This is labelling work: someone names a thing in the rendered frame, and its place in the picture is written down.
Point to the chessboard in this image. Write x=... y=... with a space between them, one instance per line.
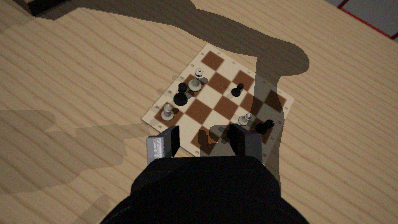
x=204 y=120

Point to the white pawn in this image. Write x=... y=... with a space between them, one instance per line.
x=243 y=120

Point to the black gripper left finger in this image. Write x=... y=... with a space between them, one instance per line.
x=164 y=145

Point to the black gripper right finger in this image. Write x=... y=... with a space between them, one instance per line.
x=245 y=143

